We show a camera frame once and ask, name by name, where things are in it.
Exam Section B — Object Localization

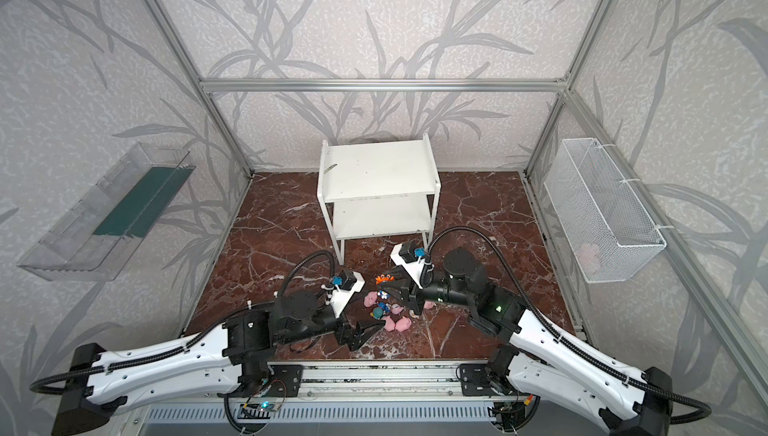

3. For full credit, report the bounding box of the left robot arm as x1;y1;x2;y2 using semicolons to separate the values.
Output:
32;290;383;435

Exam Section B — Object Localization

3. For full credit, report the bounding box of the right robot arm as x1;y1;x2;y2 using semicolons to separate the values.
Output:
381;242;672;435

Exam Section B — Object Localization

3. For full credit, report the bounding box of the green circuit board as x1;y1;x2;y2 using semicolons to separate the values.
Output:
241;401;283;417

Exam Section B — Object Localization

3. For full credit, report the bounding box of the clear plastic wall bin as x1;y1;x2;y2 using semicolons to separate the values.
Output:
18;143;196;282

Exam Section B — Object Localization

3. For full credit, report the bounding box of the teal hooded Doraemon figure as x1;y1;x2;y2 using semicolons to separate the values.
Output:
371;307;384;320

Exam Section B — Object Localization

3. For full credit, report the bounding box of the white two-tier metal shelf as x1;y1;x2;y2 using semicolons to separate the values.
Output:
316;136;441;264

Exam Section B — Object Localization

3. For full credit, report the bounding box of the white wire mesh basket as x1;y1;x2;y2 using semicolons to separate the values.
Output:
544;138;667;284

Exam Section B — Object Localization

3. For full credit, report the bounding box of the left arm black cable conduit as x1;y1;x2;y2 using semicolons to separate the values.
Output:
29;249;337;395

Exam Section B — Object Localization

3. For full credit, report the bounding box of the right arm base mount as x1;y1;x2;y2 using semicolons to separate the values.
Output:
456;363;514;397

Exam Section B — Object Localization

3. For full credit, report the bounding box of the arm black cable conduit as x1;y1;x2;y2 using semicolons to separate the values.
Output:
427;225;713;425
29;249;337;395

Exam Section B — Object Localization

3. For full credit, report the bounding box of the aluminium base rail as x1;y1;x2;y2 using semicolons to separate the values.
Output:
125;359;637;404

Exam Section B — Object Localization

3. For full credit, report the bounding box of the pink toy in basket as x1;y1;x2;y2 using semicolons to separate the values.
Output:
575;243;602;276

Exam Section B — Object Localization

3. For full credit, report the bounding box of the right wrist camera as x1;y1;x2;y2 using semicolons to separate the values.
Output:
390;240;434;288

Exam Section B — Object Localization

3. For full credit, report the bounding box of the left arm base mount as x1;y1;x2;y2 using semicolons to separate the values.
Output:
233;364;304;398

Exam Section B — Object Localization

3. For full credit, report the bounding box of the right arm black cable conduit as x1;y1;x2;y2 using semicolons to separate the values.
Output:
427;225;713;425

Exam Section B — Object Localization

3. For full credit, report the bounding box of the orange hooded Doraemon figure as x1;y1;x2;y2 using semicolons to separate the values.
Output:
375;274;395;285

